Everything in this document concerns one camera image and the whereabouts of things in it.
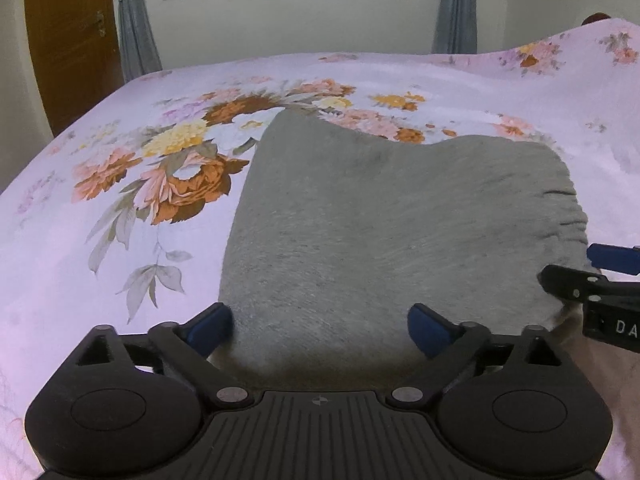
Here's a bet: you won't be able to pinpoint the grey curtain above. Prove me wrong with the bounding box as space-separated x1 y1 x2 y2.
109 0 164 82
431 0 479 56

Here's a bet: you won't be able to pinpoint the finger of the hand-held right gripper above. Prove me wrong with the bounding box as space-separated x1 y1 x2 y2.
586 242 640 277
538 264 640 306

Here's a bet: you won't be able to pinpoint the grey pants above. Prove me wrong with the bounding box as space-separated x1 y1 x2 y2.
217 107 590 392

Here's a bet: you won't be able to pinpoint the person's right forearm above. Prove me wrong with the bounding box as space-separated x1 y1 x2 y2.
570 332 640 480

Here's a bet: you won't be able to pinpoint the wooden door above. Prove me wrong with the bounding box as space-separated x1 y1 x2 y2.
24 0 125 137

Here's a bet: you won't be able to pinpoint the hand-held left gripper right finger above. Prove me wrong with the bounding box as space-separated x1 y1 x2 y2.
385 303 576 410

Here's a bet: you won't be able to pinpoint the pink floral bed sheet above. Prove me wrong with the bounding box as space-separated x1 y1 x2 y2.
0 15 640 480

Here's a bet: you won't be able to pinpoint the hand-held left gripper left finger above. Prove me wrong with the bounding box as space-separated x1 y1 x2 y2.
74 302 254 411

